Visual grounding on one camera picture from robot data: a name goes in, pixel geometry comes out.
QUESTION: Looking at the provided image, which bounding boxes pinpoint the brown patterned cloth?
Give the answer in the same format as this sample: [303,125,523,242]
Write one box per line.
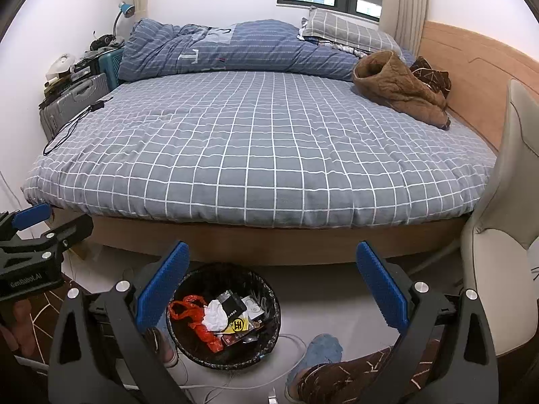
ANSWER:
[410,56,452,95]

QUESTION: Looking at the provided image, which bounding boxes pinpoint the grey hard suitcase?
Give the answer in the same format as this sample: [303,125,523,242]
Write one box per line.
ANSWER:
[39,72,110,140]

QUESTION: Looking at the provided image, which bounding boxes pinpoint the black trash bin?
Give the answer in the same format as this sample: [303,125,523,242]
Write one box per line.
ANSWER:
[165,262,282,370]

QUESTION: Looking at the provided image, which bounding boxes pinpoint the white wrapper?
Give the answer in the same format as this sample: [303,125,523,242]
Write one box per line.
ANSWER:
[203,299,230,332]

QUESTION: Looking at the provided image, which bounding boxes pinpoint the grey checked bed sheet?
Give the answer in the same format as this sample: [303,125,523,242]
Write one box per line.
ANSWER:
[21,69,500,229]

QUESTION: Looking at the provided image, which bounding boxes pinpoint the blue desk lamp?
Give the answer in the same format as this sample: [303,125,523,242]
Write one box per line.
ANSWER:
[112,1,136,36]

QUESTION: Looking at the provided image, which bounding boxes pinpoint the beige chair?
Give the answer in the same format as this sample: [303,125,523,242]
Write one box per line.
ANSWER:
[404,78,539,358]

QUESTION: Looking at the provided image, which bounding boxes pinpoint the red plastic bag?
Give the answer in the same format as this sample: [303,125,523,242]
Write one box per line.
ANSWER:
[168,295,224,354]

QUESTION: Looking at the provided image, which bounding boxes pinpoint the person's left hand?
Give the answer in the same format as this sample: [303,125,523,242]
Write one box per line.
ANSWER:
[0,301,36,352]

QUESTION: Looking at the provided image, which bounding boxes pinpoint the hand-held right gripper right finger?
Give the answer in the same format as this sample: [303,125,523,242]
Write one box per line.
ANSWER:
[355,241,500,404]

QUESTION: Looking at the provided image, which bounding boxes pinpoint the brown fleece jacket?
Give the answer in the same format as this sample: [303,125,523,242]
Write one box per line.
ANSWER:
[352,50,451,131]

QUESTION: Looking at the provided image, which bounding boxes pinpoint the black bundled object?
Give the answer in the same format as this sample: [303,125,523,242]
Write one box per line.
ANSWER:
[90,33,126,51]

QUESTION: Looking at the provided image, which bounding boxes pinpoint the black charger cable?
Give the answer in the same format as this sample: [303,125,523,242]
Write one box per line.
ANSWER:
[42,98,114,156]

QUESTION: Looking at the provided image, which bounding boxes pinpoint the yellow white packet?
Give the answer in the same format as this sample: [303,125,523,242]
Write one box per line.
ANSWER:
[221,317,250,335]

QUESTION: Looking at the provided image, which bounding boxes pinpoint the blue striped duvet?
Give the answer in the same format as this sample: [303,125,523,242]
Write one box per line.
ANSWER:
[118,19,405,82]

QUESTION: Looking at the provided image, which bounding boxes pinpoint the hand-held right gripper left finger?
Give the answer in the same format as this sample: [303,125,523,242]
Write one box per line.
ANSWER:
[47,241,191,404]

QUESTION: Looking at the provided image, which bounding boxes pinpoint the white rounded object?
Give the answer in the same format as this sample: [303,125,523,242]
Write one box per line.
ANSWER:
[45,53,76,82]

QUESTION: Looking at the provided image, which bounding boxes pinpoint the wooden headboard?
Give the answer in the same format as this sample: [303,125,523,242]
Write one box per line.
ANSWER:
[417,20,539,152]

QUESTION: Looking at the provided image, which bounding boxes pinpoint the black packet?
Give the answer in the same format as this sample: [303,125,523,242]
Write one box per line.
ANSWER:
[217,290,249,323]

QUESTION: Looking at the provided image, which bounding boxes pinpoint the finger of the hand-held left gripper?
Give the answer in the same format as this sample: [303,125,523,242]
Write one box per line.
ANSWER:
[31,215,94,257]
[0,202,52,240]

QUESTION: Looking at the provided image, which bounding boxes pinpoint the teal suitcase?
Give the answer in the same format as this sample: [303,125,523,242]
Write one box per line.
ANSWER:
[101,47,126,91]

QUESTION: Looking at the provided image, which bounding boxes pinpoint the wooden bed frame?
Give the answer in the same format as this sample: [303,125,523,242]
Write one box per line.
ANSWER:
[51,208,470,267]

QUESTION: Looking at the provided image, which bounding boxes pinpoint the grey checked pillow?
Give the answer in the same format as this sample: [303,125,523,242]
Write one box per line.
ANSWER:
[301,6,403,57]

